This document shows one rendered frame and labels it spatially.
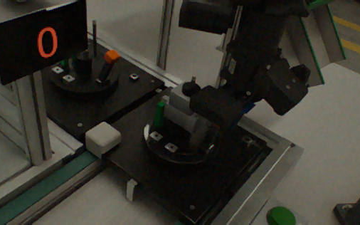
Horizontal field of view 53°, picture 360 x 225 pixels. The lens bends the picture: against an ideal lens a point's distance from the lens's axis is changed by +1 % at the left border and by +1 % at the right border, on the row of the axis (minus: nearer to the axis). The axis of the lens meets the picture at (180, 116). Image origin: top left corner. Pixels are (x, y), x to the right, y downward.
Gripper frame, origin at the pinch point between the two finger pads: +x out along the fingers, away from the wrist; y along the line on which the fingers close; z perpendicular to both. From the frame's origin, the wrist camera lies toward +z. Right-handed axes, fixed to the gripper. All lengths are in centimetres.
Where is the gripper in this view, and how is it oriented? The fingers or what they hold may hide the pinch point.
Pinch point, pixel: (235, 111)
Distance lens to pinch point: 55.0
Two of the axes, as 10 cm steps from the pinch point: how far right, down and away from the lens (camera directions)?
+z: 7.9, 4.8, -3.9
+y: 6.0, -4.6, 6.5
